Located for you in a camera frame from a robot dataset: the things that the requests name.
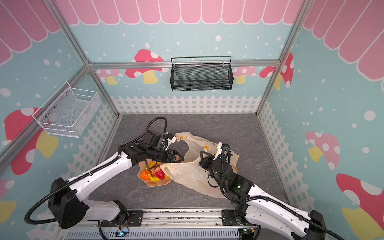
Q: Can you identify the pink scalloped fruit bowl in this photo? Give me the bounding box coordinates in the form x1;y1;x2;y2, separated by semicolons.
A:
138;160;172;187

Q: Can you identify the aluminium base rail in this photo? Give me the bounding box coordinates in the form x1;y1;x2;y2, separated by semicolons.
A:
53;206;310;240

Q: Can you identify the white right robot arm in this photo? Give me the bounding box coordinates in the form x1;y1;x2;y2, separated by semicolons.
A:
199;143;341;240

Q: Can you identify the black mesh wall basket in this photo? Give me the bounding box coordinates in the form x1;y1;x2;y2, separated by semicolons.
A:
170;56;234;92

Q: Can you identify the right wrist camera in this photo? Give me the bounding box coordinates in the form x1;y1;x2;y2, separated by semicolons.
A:
214;142;231;160

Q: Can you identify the beige plastic bag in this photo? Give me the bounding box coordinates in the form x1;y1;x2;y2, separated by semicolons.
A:
161;132;224;199

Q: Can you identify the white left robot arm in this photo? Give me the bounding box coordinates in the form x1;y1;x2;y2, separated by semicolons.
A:
24;125;184;229

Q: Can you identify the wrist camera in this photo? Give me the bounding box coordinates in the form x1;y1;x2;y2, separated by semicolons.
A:
214;142;231;160
143;130;174;150

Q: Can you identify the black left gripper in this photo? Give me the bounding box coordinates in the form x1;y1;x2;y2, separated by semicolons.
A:
147;146;185;165

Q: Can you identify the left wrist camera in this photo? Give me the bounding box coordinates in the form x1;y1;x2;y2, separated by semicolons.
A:
143;130;174;150

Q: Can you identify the orange tangerine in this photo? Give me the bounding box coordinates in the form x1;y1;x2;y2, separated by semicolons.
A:
140;170;152;181

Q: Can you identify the white wire wall basket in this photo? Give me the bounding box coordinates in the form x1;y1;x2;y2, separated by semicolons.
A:
32;82;102;138

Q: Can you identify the small yellow banana front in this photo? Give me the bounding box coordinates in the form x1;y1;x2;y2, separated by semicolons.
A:
149;175;161;182

